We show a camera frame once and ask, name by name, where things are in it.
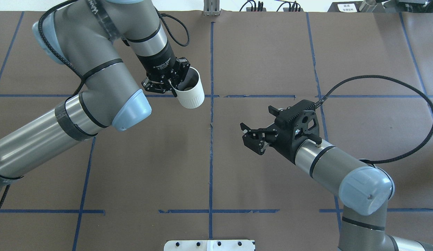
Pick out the black braided camera cable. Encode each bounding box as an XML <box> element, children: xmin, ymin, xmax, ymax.
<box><xmin>315</xmin><ymin>75</ymin><xmax>433</xmax><ymax>165</ymax></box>

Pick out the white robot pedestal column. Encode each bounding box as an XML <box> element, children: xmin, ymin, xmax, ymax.
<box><xmin>164</xmin><ymin>239</ymin><xmax>256</xmax><ymax>251</ymax></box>

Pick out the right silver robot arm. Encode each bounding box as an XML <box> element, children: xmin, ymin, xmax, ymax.
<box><xmin>240</xmin><ymin>101</ymin><xmax>433</xmax><ymax>251</ymax></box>

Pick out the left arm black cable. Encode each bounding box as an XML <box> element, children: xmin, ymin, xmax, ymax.
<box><xmin>0</xmin><ymin>0</ymin><xmax>190</xmax><ymax>220</ymax></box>

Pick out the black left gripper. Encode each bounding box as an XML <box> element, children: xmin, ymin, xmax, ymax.
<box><xmin>138</xmin><ymin>47</ymin><xmax>191</xmax><ymax>97</ymax></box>

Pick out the brown paper table cover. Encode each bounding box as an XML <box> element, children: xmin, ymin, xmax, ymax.
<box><xmin>0</xmin><ymin>11</ymin><xmax>433</xmax><ymax>251</ymax></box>

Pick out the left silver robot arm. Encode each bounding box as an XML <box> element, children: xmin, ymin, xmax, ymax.
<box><xmin>0</xmin><ymin>0</ymin><xmax>190</xmax><ymax>192</ymax></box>

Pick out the aluminium frame post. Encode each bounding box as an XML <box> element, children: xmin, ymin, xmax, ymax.
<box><xmin>203</xmin><ymin>0</ymin><xmax>221</xmax><ymax>16</ymax></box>

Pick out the white ribbed mug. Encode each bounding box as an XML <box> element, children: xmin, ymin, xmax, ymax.
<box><xmin>171</xmin><ymin>67</ymin><xmax>205</xmax><ymax>109</ymax></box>

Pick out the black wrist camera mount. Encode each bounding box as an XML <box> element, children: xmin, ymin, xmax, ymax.
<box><xmin>274</xmin><ymin>100</ymin><xmax>322</xmax><ymax>146</ymax></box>

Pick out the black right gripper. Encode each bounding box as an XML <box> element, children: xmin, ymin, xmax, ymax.
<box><xmin>240</xmin><ymin>106</ymin><xmax>300</xmax><ymax>164</ymax></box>

